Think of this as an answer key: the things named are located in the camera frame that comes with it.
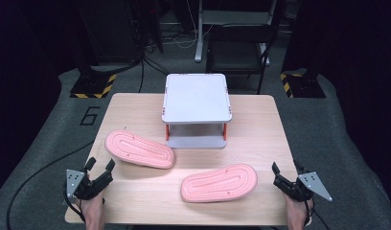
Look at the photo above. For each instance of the black stand base striped edge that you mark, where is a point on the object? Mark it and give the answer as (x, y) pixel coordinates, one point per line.
(93, 86)
(303, 86)

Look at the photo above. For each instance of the person's left hand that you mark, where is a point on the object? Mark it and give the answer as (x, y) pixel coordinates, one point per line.
(93, 207)

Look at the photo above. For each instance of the pink slipper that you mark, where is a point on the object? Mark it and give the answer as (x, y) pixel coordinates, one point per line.
(219, 183)
(139, 149)

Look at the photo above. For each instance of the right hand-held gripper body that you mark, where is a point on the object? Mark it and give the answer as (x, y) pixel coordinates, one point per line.
(311, 183)

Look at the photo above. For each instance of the white two-tier shoe rack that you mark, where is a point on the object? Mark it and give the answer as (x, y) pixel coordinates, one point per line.
(196, 99)

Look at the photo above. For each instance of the black equipment cabinet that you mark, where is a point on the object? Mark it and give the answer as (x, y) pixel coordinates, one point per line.
(110, 32)

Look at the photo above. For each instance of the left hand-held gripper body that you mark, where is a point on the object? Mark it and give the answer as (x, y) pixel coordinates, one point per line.
(76, 187)

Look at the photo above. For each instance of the dark curtain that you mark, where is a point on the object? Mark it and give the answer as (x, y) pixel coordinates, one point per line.
(359, 64)
(21, 80)

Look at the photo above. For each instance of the black folding chair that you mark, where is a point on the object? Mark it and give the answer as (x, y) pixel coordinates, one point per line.
(235, 54)

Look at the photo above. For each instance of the white metal desk frame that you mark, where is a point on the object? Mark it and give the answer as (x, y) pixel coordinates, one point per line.
(200, 38)

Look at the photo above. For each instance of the person's right hand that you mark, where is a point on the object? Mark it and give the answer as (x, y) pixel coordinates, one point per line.
(297, 211)

